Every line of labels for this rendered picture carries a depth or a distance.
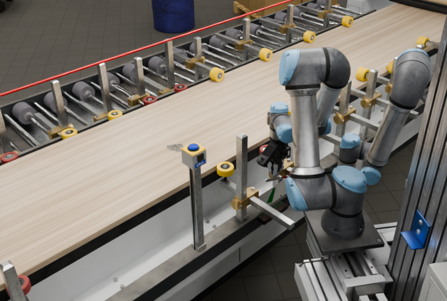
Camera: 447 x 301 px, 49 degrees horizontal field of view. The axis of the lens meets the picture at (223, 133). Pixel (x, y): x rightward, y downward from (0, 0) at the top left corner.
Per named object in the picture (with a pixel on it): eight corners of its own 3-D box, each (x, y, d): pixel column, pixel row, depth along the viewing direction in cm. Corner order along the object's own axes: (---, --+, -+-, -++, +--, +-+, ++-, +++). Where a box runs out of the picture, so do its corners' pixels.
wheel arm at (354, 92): (418, 117, 259) (419, 111, 257) (414, 119, 257) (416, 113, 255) (340, 87, 290) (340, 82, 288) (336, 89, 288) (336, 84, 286)
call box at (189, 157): (207, 164, 188) (206, 147, 184) (193, 172, 184) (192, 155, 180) (195, 157, 193) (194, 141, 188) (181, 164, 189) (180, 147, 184)
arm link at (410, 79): (435, 80, 155) (380, 191, 184) (435, 66, 164) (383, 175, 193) (399, 69, 158) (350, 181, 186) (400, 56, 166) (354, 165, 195)
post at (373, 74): (366, 143, 286) (378, 69, 261) (362, 146, 284) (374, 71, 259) (360, 141, 288) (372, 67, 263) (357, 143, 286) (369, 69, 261)
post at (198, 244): (206, 247, 212) (202, 163, 188) (197, 252, 209) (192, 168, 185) (199, 241, 215) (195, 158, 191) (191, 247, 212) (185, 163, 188)
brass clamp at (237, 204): (259, 199, 226) (260, 191, 223) (239, 212, 218) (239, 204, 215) (250, 193, 229) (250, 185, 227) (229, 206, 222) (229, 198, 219)
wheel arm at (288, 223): (294, 228, 209) (295, 220, 207) (289, 232, 207) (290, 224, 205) (225, 183, 236) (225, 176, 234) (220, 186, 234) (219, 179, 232)
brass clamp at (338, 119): (356, 117, 261) (357, 109, 259) (341, 126, 254) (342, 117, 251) (346, 113, 265) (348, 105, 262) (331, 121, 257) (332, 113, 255)
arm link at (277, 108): (272, 110, 194) (268, 100, 202) (271, 133, 200) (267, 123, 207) (291, 109, 195) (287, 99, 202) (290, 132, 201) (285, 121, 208)
